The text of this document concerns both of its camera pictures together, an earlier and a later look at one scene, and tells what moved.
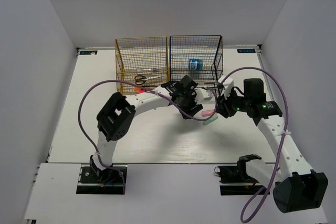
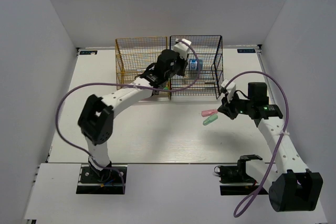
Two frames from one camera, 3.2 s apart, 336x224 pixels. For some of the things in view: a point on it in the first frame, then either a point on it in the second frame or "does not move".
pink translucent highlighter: [204, 113] does not move
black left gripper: [192, 95] -> [184, 63]
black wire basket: [200, 57] does not move
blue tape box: [196, 64] does not move
